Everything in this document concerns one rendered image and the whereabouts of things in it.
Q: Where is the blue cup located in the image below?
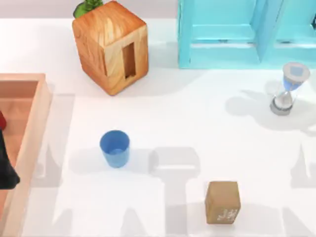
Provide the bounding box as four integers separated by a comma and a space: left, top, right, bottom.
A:
99, 130, 130, 169

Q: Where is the wooden box with slot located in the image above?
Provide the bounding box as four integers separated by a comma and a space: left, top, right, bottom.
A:
72, 0, 149, 96

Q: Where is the small brown wooden block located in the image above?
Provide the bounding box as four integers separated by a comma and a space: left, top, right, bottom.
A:
204, 181, 241, 225

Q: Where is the light blue rack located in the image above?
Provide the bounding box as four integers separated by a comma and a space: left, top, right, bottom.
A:
177, 0, 316, 70

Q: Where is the salmon-coloured shallow box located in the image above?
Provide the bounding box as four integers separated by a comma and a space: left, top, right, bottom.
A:
0, 73, 53, 237

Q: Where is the green plant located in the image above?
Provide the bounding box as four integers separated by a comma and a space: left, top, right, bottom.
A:
73, 0, 104, 19

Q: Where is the blue sand hourglass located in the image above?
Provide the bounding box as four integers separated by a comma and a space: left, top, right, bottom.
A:
270, 62, 311, 116

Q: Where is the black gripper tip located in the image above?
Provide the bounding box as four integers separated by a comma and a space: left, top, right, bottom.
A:
0, 128, 21, 190

